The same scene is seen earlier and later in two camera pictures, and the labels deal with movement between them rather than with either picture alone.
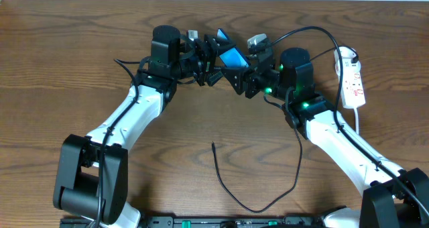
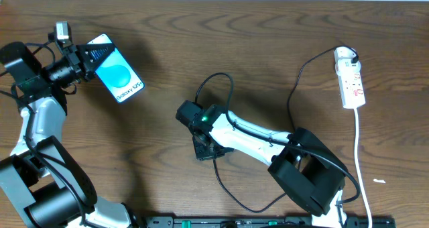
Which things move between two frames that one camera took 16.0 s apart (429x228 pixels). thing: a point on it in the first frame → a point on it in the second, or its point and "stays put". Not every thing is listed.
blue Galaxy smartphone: [234, 58] → [116, 73]
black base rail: [203, 222] stays put
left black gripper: [202, 62] → [80, 58]
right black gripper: [251, 79] → [206, 151]
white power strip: [352, 89] stays put
